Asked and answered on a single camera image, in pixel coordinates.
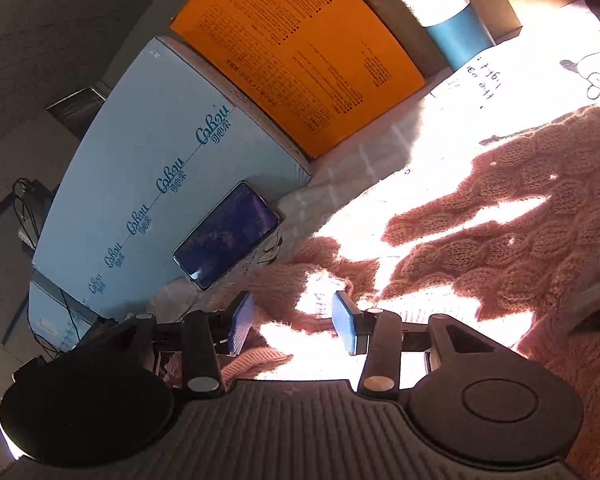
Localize pink knitted sweater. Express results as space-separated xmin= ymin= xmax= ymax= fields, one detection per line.
xmin=211 ymin=107 xmax=600 ymax=479

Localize black smartphone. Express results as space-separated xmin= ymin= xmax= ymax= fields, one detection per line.
xmin=173 ymin=181 xmax=282 ymax=290

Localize light blue tissue carton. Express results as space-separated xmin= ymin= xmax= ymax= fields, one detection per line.
xmin=28 ymin=37 xmax=311 ymax=351

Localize orange printed box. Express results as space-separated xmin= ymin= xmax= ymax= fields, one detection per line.
xmin=171 ymin=0 xmax=426 ymax=158

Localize blue thermos bottle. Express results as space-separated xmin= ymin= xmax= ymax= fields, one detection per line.
xmin=401 ymin=0 xmax=495 ymax=70

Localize black equipment with cables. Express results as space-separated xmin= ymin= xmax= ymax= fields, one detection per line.
xmin=0 ymin=177 xmax=57 ymax=258

